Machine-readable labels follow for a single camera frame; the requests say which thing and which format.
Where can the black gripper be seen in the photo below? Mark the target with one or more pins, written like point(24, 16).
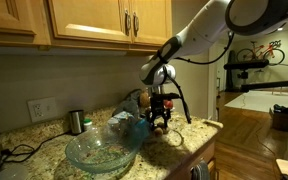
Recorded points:
point(159, 106)

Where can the brown potato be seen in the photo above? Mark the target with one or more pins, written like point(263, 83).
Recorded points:
point(159, 130)

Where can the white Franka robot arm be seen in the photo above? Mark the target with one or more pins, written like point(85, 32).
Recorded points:
point(200, 30)

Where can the plastic potato bag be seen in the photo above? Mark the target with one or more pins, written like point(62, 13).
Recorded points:
point(125, 106)

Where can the clear glass bowl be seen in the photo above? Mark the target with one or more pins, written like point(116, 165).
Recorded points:
point(97, 156)

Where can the small red round object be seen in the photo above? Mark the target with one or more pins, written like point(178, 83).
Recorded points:
point(169, 104)

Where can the brown rounded object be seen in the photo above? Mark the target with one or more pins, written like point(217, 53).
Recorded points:
point(144, 99)

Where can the wooden lower cabinet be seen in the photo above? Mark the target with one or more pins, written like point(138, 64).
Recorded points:
point(187, 166)

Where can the wooden cabinet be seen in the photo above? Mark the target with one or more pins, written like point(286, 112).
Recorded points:
point(84, 20)
point(187, 166)

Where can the grey hanging dish towel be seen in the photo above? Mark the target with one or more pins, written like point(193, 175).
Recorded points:
point(200, 171)

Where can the white jar green lid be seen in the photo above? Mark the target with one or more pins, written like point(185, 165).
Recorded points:
point(88, 125)

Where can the stainless steel cup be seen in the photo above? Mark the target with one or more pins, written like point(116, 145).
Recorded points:
point(76, 122)

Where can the white floor rug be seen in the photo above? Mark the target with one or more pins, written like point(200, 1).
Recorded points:
point(260, 101)

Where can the dark storage box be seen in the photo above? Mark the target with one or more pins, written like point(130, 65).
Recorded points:
point(279, 121)

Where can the wooden upper cabinet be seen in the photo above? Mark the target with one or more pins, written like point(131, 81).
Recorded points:
point(84, 20)

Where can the orange bicycle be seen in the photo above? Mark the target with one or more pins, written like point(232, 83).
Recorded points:
point(265, 50)

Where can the ceiling light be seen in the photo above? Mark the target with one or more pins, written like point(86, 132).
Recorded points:
point(279, 29)

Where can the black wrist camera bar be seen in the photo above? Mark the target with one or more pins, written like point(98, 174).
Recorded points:
point(172, 96)

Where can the white wall outlet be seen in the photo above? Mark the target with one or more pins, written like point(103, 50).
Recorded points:
point(42, 110)

